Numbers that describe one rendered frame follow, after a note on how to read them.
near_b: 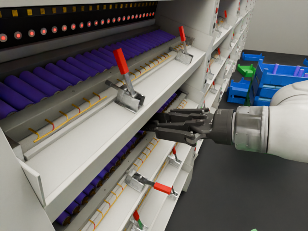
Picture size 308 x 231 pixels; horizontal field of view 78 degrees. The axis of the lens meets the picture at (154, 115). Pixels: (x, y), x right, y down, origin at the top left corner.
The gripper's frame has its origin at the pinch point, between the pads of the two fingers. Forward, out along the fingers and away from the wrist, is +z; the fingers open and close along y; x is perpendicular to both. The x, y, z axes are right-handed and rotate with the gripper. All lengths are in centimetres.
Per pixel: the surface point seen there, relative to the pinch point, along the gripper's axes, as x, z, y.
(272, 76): 16, -30, -79
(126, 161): 3.4, 0.3, 11.8
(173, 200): 45.7, 5.7, -11.5
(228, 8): -21, -6, -99
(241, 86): 54, -7, -166
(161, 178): 25.4, 3.9, -4.5
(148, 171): 7.9, -2.7, 9.2
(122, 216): 8.3, -3.3, 20.7
